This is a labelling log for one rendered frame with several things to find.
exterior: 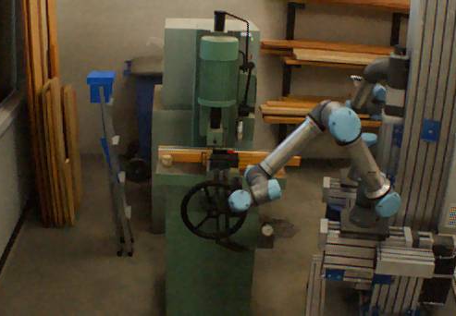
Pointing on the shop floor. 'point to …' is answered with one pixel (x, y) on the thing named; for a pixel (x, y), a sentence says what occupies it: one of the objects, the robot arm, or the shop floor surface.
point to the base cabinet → (207, 268)
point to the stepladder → (100, 91)
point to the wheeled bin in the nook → (146, 72)
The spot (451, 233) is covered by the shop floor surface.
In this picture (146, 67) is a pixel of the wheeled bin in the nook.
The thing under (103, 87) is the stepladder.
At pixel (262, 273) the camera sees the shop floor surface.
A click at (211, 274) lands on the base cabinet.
